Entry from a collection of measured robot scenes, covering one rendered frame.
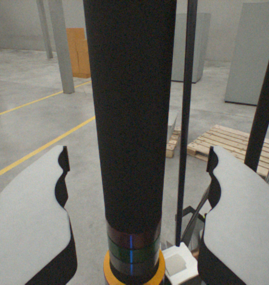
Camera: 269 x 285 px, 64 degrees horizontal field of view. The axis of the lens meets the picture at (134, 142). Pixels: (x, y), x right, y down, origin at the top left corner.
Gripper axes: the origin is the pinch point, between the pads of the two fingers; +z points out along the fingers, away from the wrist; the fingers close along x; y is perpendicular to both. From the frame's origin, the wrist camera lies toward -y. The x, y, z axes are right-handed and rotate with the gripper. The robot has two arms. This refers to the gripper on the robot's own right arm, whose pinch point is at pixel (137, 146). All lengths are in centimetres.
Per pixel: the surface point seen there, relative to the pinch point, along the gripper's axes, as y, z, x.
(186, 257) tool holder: 11.1, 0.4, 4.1
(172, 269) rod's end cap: 10.9, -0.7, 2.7
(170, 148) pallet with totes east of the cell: 152, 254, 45
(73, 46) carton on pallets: 66, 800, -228
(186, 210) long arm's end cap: 52, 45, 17
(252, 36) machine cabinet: 21, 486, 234
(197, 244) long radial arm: 53, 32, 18
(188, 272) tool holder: 11.1, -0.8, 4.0
